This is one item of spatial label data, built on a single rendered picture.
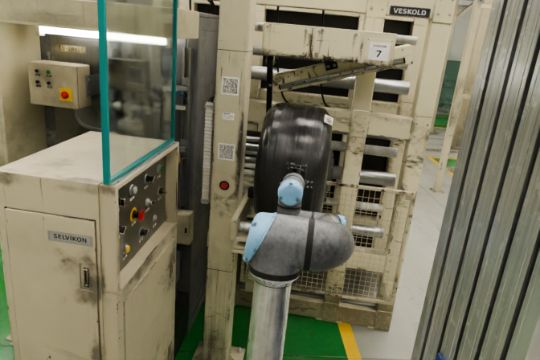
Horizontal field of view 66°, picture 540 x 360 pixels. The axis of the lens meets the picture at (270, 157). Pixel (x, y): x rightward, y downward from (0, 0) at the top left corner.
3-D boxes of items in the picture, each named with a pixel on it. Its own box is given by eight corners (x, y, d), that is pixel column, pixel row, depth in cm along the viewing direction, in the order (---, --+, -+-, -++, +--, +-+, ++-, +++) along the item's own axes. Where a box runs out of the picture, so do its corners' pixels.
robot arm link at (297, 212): (308, 244, 130) (312, 210, 128) (272, 239, 131) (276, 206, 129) (308, 235, 138) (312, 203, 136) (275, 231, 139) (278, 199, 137)
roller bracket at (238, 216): (228, 240, 184) (230, 220, 181) (246, 205, 222) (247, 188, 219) (236, 241, 184) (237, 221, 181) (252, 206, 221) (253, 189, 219)
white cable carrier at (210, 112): (201, 203, 195) (205, 102, 181) (204, 199, 199) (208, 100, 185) (210, 204, 194) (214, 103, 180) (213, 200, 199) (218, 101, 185)
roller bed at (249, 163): (228, 186, 232) (231, 134, 223) (234, 177, 246) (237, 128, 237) (263, 191, 230) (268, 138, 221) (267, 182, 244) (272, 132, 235)
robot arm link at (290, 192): (275, 207, 128) (278, 180, 126) (279, 198, 138) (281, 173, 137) (300, 210, 127) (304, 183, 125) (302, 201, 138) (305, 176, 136)
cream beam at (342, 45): (260, 54, 196) (263, 22, 192) (267, 52, 220) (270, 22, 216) (392, 67, 189) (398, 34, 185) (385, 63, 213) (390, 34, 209)
